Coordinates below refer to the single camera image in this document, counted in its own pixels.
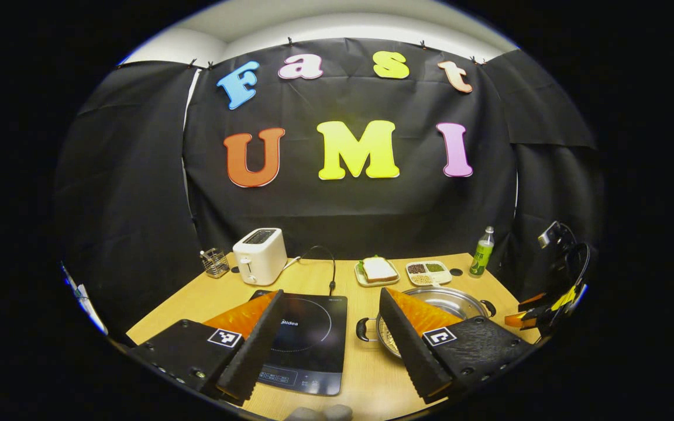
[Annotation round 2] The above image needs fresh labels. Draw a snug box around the divided white bean dish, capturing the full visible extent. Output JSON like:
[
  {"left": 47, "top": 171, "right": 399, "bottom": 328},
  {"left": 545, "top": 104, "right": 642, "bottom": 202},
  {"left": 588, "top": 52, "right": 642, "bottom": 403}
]
[{"left": 405, "top": 260, "right": 453, "bottom": 287}]

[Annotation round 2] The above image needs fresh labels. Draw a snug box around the black backdrop cloth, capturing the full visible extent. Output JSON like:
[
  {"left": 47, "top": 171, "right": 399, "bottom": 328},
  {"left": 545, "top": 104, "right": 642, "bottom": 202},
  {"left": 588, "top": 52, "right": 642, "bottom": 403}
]
[{"left": 56, "top": 38, "right": 607, "bottom": 334}]

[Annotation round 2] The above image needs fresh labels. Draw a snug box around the metal wire basket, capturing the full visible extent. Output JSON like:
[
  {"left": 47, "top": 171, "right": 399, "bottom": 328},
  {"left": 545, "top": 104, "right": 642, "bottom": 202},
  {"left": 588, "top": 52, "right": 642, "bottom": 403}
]
[{"left": 200, "top": 248, "right": 231, "bottom": 279}]

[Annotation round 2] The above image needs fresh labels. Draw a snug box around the stainless steel pot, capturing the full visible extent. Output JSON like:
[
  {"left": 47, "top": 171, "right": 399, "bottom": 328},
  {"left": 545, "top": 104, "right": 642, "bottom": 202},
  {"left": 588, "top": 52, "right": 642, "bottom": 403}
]
[{"left": 356, "top": 286, "right": 497, "bottom": 358}]

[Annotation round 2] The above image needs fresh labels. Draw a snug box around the black induction cooktop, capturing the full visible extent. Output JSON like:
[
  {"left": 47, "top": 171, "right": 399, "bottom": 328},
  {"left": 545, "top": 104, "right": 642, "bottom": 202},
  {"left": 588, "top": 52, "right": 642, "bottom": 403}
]
[{"left": 249, "top": 289, "right": 348, "bottom": 396}]

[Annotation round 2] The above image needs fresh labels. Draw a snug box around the small white plate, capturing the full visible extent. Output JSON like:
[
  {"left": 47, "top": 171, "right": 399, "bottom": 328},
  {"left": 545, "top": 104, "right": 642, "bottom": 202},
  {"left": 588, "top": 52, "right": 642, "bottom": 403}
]
[{"left": 354, "top": 260, "right": 400, "bottom": 288}]

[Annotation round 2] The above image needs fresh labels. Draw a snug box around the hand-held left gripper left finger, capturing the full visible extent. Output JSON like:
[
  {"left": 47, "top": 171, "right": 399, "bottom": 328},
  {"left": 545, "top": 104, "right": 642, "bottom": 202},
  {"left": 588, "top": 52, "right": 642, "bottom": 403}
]
[{"left": 128, "top": 289, "right": 285, "bottom": 404}]

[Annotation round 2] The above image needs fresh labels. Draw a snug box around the sandwich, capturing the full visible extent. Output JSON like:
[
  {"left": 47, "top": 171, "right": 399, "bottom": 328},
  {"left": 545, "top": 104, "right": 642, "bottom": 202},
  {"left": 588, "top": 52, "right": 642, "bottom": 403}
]
[{"left": 362, "top": 256, "right": 398, "bottom": 284}]

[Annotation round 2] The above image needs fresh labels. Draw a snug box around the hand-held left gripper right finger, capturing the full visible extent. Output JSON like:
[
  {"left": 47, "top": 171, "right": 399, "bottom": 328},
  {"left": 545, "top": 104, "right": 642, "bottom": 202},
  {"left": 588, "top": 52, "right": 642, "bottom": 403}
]
[{"left": 379, "top": 287, "right": 538, "bottom": 404}]

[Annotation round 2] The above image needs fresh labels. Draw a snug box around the black power cable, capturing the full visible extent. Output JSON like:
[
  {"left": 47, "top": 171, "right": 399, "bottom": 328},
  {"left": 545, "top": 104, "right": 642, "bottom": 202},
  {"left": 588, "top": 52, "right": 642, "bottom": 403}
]
[{"left": 297, "top": 245, "right": 338, "bottom": 296}]

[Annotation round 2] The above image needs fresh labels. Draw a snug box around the green drink bottle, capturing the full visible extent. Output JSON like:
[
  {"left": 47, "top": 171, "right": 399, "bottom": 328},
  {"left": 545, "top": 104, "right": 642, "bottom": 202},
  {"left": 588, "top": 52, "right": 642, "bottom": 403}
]
[{"left": 469, "top": 226, "right": 495, "bottom": 277}]

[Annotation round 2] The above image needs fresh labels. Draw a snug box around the white toaster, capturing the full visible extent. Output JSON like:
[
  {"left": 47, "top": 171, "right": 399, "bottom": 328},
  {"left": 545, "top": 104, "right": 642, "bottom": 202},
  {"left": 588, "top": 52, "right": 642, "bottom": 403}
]
[{"left": 232, "top": 227, "right": 288, "bottom": 286}]

